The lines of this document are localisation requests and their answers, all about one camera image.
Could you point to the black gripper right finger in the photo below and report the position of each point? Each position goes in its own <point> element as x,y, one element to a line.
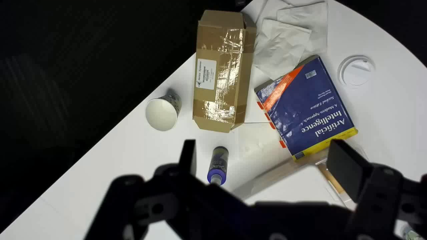
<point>349,167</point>

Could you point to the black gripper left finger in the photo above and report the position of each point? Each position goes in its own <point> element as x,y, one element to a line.
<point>187,161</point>

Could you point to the white paper coffee cup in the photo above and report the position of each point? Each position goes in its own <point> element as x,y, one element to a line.
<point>162,113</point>

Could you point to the white plastic cup lid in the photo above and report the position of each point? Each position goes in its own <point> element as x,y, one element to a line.
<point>357,71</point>

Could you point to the blue whiteboard marker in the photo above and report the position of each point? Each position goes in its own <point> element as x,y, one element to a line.
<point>218,166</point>

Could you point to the blue artificial intelligence textbook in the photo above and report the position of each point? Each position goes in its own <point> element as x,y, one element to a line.
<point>306,109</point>

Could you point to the brown cardboard box with tape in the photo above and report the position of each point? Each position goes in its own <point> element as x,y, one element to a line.
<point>225,53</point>

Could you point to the crumpled white tissue paper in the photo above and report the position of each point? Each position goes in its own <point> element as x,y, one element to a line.
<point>290,31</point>

